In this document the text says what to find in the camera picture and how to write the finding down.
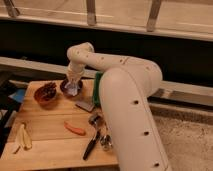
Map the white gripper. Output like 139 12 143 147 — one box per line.
67 64 84 90

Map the blue grey towel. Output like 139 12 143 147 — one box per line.
65 82 79 96

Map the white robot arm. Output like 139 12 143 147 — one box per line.
67 42 172 171

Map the purple bowl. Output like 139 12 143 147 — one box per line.
60 79 83 97

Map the orange bowl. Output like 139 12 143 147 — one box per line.
34 84 57 106

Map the green plastic tray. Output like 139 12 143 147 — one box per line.
92 72 103 107

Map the grey eraser block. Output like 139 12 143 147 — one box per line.
75 100 94 112

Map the brown pine cone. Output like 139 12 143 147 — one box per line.
41 82 56 100

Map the orange carrot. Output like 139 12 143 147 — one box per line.
64 122 86 136

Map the wooden board table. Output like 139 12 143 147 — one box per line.
0 81 117 171

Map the blue object at left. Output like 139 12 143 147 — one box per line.
10 89 26 103

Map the metal measuring spoon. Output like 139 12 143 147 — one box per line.
100 127 113 151

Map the black handled peeler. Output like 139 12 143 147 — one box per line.
83 131 100 160

